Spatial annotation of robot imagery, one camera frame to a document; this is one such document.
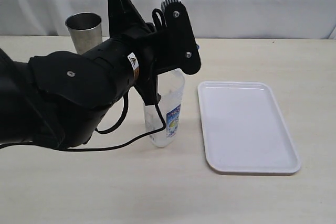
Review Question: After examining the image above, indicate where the clear plastic container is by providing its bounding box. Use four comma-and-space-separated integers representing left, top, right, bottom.
149, 69, 185, 148

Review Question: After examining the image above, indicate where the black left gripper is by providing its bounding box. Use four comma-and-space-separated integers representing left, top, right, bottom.
108, 0, 161, 106

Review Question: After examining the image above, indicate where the white backdrop curtain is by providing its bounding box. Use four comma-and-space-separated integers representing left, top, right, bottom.
1, 0, 335, 39

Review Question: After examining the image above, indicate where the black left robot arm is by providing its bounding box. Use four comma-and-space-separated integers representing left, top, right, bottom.
1, 0, 160, 152

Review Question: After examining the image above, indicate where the stainless steel cup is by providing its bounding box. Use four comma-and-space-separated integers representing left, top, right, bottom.
65, 12, 103, 55

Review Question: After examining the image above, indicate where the white rectangular tray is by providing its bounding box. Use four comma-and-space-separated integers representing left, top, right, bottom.
197, 81, 301, 175

